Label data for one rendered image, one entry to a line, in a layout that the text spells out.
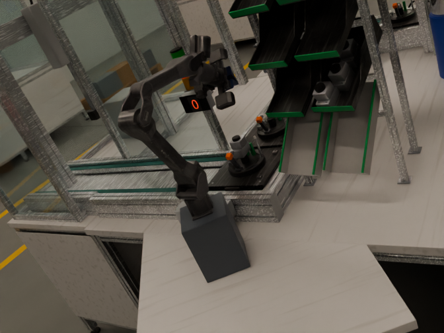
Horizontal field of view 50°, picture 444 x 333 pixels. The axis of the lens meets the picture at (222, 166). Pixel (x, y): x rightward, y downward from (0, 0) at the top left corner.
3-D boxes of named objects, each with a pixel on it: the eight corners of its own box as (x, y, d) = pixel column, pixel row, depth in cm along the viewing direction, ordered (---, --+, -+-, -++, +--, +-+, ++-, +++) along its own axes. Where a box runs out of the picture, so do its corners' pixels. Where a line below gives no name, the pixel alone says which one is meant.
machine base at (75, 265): (168, 355, 244) (86, 226, 206) (88, 335, 280) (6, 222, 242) (273, 191, 338) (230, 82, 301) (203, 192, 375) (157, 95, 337)
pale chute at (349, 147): (370, 175, 137) (363, 172, 134) (330, 172, 146) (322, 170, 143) (382, 80, 140) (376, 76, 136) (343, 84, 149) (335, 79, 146)
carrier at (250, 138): (292, 148, 176) (281, 119, 171) (238, 152, 190) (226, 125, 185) (313, 115, 193) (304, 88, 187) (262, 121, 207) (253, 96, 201)
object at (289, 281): (135, 432, 112) (129, 425, 111) (147, 225, 193) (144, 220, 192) (418, 328, 108) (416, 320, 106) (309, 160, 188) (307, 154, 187)
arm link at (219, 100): (209, 41, 143) (194, 49, 147) (219, 100, 139) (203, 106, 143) (226, 47, 149) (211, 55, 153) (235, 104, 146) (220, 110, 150)
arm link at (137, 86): (143, 128, 117) (127, 88, 114) (121, 130, 122) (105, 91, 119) (209, 87, 138) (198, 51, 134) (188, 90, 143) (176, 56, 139)
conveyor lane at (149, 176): (273, 211, 163) (263, 187, 159) (108, 209, 212) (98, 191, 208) (302, 163, 182) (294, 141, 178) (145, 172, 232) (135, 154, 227)
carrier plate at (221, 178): (264, 189, 159) (262, 184, 158) (207, 191, 173) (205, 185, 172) (291, 150, 175) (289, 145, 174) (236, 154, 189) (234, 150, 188)
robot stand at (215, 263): (207, 283, 144) (180, 233, 135) (203, 256, 156) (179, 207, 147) (250, 267, 143) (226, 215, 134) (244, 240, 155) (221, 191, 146)
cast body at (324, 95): (333, 110, 134) (322, 95, 130) (320, 110, 137) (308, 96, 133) (342, 86, 137) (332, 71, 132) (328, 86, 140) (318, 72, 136)
